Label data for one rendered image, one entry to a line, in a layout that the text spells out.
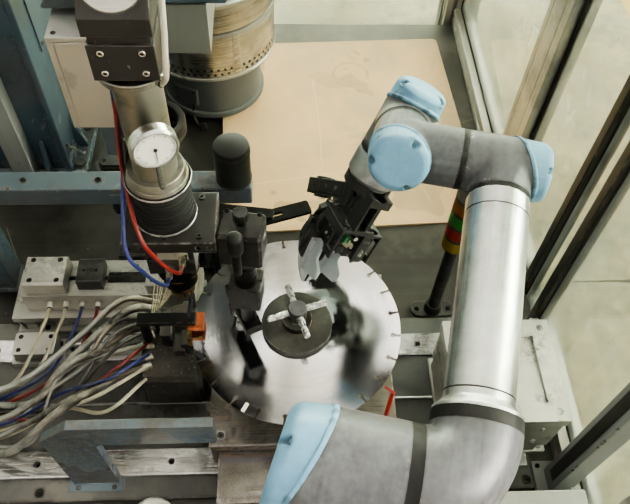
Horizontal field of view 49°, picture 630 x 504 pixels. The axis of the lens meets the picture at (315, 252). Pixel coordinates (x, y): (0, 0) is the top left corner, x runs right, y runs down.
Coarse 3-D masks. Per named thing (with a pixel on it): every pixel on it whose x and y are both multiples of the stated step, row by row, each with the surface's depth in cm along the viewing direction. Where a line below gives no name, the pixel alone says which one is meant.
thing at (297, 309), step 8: (288, 288) 108; (288, 296) 108; (296, 304) 106; (304, 304) 106; (312, 304) 107; (320, 304) 107; (280, 312) 106; (288, 312) 106; (296, 312) 105; (304, 312) 105; (272, 320) 105; (296, 320) 106; (304, 320) 105; (304, 328) 104; (304, 336) 104
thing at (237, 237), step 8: (232, 232) 79; (232, 240) 79; (240, 240) 79; (232, 248) 80; (240, 248) 80; (232, 256) 81; (240, 256) 82; (232, 264) 83; (240, 264) 83; (240, 272) 85
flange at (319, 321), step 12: (276, 300) 111; (288, 300) 111; (300, 300) 112; (312, 300) 112; (264, 312) 110; (276, 312) 110; (312, 312) 110; (324, 312) 110; (264, 324) 109; (276, 324) 109; (288, 324) 107; (312, 324) 109; (324, 324) 109; (264, 336) 108; (276, 336) 108; (288, 336) 108; (300, 336) 108; (312, 336) 108; (324, 336) 108; (276, 348) 107; (288, 348) 107; (300, 348) 107; (312, 348) 107
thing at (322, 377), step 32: (288, 256) 118; (224, 288) 114; (320, 288) 114; (352, 288) 114; (384, 288) 115; (224, 320) 110; (352, 320) 111; (384, 320) 111; (224, 352) 107; (256, 352) 107; (320, 352) 108; (352, 352) 108; (384, 352) 108; (224, 384) 104; (256, 384) 104; (288, 384) 104; (320, 384) 105; (352, 384) 105
